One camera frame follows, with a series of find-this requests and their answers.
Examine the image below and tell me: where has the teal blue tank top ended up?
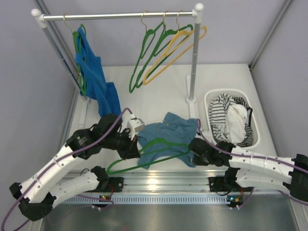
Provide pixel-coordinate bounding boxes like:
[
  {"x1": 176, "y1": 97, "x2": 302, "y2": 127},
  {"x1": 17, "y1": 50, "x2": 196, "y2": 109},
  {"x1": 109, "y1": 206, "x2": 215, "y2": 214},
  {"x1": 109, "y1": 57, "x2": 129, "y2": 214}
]
[{"x1": 137, "y1": 112, "x2": 200, "y2": 170}]

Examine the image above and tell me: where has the green hanger with blue top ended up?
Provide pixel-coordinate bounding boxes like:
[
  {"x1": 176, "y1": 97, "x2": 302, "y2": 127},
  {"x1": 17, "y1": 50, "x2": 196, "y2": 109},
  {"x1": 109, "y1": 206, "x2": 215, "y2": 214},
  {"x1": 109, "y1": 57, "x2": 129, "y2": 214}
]
[{"x1": 63, "y1": 14, "x2": 89, "y2": 96}]

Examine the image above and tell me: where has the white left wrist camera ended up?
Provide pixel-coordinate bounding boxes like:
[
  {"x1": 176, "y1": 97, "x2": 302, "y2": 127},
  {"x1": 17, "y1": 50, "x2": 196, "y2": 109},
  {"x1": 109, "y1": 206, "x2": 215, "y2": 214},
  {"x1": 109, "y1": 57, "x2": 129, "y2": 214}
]
[{"x1": 125, "y1": 113, "x2": 145, "y2": 140}]

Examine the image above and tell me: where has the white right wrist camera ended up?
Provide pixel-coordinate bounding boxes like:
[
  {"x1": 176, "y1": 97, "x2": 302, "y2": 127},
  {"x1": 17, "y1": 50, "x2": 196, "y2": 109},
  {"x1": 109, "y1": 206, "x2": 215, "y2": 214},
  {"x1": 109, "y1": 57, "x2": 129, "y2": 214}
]
[{"x1": 198, "y1": 130, "x2": 212, "y2": 137}]

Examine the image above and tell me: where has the yellow hanger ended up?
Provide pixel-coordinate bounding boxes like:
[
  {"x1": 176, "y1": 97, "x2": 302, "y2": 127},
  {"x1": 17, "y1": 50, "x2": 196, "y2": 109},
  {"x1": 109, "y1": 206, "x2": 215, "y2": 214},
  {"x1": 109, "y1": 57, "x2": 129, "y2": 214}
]
[{"x1": 142, "y1": 9, "x2": 207, "y2": 85}]

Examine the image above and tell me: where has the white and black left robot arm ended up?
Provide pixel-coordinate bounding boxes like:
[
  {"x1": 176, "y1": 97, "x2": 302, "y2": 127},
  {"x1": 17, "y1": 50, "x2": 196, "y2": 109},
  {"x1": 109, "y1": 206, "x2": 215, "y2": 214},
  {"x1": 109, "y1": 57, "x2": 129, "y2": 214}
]
[{"x1": 10, "y1": 114, "x2": 144, "y2": 221}]

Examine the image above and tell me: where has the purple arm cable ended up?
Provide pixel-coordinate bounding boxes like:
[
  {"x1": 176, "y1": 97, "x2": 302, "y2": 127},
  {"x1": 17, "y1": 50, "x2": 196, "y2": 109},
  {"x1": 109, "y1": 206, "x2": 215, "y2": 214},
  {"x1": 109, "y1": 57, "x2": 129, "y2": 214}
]
[
  {"x1": 196, "y1": 118, "x2": 308, "y2": 210},
  {"x1": 1, "y1": 107, "x2": 133, "y2": 231}
]

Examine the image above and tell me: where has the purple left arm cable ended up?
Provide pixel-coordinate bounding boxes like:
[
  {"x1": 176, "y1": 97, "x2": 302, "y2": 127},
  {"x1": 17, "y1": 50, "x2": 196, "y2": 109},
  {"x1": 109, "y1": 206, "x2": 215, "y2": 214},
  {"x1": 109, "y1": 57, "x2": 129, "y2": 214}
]
[{"x1": 1, "y1": 107, "x2": 133, "y2": 231}]

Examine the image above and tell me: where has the black and white striped garment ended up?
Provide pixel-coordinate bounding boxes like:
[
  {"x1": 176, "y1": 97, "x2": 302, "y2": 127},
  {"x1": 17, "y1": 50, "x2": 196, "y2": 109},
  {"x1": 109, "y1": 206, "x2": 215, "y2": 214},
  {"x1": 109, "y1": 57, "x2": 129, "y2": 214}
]
[{"x1": 208, "y1": 93, "x2": 254, "y2": 147}]

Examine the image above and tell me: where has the white plastic laundry basket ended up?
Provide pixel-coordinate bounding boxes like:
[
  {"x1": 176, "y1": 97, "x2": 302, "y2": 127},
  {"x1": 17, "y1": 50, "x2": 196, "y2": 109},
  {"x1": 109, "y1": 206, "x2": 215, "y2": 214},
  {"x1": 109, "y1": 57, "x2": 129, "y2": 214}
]
[{"x1": 204, "y1": 89, "x2": 259, "y2": 149}]

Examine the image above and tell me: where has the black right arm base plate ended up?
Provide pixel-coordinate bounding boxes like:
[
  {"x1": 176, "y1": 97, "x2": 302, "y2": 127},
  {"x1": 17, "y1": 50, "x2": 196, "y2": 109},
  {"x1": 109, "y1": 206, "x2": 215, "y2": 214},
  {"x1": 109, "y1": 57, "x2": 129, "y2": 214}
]
[{"x1": 208, "y1": 177, "x2": 231, "y2": 196}]

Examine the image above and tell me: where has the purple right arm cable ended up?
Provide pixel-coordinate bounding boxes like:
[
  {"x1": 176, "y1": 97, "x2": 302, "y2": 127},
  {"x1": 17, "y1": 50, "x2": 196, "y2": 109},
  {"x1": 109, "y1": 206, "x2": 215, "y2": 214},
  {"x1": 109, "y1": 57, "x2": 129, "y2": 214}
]
[{"x1": 196, "y1": 118, "x2": 308, "y2": 210}]

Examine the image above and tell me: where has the silver and white clothes rack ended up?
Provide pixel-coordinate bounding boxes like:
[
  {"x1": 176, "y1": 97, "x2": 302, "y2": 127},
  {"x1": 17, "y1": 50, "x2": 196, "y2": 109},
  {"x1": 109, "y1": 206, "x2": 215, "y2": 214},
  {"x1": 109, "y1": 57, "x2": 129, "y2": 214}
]
[{"x1": 31, "y1": 3, "x2": 205, "y2": 118}]

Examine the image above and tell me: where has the aluminium mounting rail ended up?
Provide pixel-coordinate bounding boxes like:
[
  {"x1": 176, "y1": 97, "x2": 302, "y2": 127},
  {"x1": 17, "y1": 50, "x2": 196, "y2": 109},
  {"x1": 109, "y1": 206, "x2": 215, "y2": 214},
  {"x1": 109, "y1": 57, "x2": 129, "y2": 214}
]
[{"x1": 60, "y1": 169, "x2": 299, "y2": 205}]

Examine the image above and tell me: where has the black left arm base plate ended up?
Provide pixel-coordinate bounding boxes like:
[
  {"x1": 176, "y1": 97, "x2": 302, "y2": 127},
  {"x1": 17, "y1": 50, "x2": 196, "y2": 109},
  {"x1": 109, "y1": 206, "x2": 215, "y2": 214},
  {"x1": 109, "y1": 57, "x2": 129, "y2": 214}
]
[{"x1": 104, "y1": 177, "x2": 124, "y2": 193}]

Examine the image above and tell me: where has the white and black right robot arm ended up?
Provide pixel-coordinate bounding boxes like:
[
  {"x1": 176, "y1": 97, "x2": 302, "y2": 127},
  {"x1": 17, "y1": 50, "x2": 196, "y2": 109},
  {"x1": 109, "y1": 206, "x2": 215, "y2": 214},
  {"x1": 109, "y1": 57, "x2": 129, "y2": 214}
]
[{"x1": 189, "y1": 138, "x2": 308, "y2": 203}]

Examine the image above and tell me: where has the bright blue tank top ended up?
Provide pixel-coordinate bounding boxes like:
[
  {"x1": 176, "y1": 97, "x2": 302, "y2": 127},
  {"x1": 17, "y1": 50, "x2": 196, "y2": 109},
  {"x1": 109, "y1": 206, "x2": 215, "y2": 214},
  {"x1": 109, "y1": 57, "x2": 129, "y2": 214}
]
[{"x1": 73, "y1": 24, "x2": 121, "y2": 117}]

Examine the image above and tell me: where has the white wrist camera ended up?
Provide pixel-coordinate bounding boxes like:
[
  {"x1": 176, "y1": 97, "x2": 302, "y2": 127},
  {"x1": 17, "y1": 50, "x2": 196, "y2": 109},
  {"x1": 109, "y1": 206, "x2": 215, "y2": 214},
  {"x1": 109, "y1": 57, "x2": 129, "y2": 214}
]
[
  {"x1": 125, "y1": 113, "x2": 145, "y2": 140},
  {"x1": 198, "y1": 130, "x2": 212, "y2": 137}
]

